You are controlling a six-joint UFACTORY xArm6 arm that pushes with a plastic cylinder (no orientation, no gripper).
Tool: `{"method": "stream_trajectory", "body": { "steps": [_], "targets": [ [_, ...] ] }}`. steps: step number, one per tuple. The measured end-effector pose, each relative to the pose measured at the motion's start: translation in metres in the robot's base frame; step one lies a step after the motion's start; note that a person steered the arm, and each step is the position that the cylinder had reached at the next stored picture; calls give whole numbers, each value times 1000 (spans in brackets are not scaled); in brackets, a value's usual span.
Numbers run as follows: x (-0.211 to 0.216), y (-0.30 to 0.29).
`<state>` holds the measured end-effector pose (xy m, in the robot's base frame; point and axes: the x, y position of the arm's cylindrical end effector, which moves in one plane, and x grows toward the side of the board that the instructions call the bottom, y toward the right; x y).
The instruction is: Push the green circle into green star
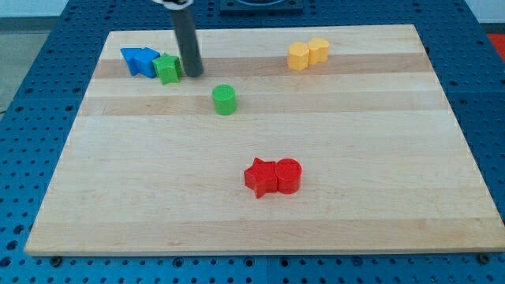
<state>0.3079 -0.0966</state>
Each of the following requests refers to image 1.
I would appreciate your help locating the yellow pentagon block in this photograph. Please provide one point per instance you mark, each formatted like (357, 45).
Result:
(298, 56)

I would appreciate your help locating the yellow heart-shaped block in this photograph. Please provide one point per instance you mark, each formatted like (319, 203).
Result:
(318, 50)

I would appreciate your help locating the blue arrow-shaped block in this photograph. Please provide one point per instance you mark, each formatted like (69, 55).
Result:
(139, 60)

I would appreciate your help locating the red cylinder block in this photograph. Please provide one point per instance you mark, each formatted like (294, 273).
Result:
(288, 173)

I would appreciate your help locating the green star block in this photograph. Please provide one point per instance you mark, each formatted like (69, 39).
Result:
(168, 68)

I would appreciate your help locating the light wooden board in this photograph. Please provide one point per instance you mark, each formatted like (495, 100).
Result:
(150, 169)

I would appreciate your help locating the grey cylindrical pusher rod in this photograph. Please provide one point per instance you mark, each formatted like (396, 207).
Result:
(185, 31)

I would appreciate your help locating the red star block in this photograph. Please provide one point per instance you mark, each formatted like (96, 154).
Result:
(260, 177)

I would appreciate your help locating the green cylinder block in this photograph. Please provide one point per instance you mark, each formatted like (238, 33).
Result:
(224, 99)

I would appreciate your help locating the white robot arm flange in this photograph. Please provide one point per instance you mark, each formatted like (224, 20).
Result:
(174, 5)

